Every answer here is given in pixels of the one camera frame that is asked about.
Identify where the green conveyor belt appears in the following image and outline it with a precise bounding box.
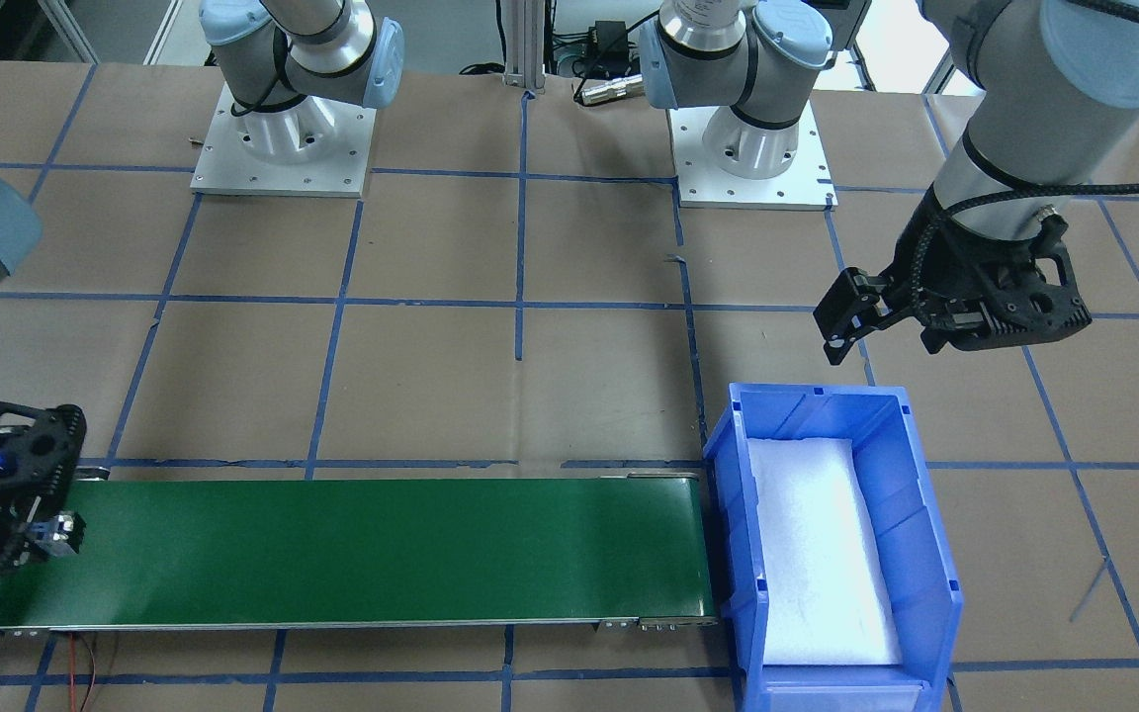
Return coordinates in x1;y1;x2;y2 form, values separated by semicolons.
0;475;715;631

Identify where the red black wire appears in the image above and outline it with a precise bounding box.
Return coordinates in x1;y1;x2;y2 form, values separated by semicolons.
67;633;122;712

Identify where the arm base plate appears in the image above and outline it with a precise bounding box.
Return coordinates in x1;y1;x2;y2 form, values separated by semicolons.
667;104;837;211
190;87;377;199

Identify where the blue source bin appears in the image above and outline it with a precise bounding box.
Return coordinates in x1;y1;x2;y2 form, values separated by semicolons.
704;383;962;711

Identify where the black power adapter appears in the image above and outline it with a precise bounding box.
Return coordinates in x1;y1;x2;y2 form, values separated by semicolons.
585;21;629;63

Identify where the silver cylindrical connector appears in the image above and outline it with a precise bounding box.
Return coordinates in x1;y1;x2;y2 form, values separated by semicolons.
574;75;646;107

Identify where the white foam pad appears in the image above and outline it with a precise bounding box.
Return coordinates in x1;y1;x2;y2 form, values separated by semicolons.
747;437;903;666

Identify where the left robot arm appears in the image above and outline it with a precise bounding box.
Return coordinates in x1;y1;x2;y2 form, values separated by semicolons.
637;1;1139;365

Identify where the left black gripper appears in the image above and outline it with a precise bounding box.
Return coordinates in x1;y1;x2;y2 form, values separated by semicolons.
814;190;1093;366

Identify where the aluminium frame post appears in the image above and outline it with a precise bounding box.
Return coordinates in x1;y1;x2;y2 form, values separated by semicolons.
497;1;551;96

